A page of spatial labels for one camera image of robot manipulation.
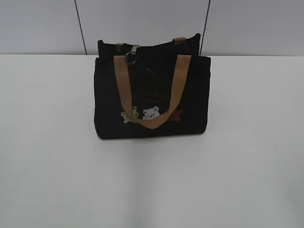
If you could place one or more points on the silver zipper pull with ring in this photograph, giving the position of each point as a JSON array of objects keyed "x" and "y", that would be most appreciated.
[{"x": 131, "y": 56}]

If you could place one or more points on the black canvas tote bag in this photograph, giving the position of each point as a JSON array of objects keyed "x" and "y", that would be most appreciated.
[{"x": 126, "y": 93}]

